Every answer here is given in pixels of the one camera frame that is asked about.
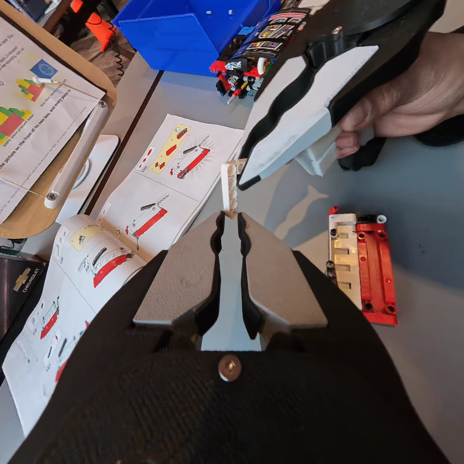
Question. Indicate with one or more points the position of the orange and black object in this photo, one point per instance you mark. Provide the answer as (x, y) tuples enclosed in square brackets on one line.
[(96, 25)]

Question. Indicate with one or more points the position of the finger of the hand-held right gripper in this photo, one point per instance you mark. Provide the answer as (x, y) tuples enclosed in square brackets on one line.
[(308, 123), (275, 83)]

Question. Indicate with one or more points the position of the white L-shaped brick beam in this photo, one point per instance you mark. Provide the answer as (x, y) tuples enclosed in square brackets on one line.
[(230, 188)]

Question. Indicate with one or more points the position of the red and white brick panel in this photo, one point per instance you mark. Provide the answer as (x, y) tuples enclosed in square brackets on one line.
[(373, 272)]

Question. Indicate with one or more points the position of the small red connector pin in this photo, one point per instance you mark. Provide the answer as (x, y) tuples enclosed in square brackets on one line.
[(333, 211)]

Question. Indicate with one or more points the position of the white paper stack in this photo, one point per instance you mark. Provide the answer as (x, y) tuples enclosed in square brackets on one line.
[(36, 127)]

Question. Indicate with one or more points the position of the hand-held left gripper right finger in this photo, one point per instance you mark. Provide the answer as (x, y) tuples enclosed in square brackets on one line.
[(279, 282)]

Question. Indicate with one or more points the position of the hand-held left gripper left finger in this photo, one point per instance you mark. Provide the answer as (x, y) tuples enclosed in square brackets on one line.
[(181, 279)]

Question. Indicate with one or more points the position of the multicoloured toy brick car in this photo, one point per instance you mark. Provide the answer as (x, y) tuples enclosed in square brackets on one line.
[(253, 54)]

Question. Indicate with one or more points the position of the wooden document stand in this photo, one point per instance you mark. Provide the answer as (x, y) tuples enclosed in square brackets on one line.
[(32, 214)]

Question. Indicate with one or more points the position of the person's right hand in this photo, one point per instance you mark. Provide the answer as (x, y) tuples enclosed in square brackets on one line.
[(417, 90)]

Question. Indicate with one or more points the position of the black straight brick beam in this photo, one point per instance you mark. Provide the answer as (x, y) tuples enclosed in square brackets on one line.
[(331, 272)]

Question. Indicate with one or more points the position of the open instruction booklet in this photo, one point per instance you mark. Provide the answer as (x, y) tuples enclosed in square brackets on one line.
[(163, 181)]

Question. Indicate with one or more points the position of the black cardboard box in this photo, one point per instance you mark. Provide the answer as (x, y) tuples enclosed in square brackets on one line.
[(18, 282)]

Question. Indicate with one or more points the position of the blue plastic bin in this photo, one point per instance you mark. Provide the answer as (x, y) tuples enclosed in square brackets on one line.
[(181, 36)]

